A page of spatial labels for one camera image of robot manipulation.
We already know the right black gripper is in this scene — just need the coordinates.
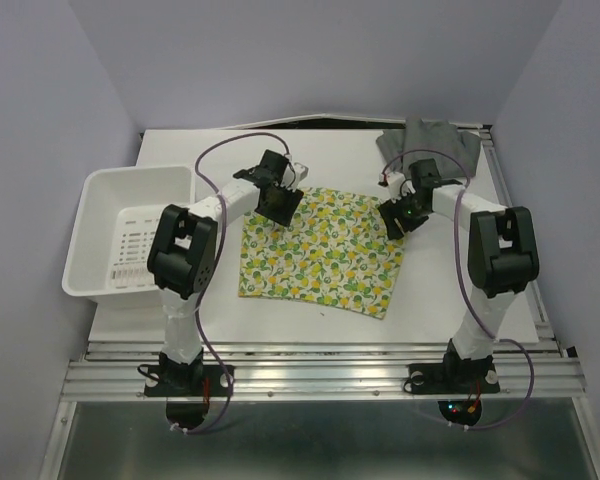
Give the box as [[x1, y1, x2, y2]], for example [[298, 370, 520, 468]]
[[377, 188, 430, 240]]

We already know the yellow floral skirt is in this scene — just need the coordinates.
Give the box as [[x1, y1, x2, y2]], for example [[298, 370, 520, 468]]
[[238, 187, 405, 319]]

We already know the grey pleated skirt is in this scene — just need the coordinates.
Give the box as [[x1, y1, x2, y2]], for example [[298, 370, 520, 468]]
[[376, 117, 481, 179]]

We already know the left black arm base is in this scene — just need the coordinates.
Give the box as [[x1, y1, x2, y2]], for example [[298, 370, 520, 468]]
[[137, 358, 234, 435]]

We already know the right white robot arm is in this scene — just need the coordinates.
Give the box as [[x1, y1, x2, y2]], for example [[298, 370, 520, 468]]
[[378, 159, 539, 390]]

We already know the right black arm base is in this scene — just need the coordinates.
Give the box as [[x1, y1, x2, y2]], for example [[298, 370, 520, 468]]
[[402, 363, 501, 427]]

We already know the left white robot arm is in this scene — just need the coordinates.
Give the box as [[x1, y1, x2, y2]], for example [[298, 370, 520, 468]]
[[147, 150, 309, 394]]

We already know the white plastic bin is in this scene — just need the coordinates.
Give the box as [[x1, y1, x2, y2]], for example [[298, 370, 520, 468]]
[[62, 165, 193, 309]]

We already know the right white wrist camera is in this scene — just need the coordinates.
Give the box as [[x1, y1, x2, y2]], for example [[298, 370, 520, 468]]
[[380, 171, 411, 203]]

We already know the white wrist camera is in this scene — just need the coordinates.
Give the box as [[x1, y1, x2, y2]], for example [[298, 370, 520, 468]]
[[380, 171, 411, 203], [283, 162, 308, 190]]

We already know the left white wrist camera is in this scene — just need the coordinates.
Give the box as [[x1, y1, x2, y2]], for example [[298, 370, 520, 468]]
[[283, 162, 308, 190]]

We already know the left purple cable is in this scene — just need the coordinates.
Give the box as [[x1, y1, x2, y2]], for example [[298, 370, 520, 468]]
[[169, 131, 292, 435]]

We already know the aluminium mounting rail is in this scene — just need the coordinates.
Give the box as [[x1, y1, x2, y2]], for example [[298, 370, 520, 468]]
[[61, 341, 586, 402]]

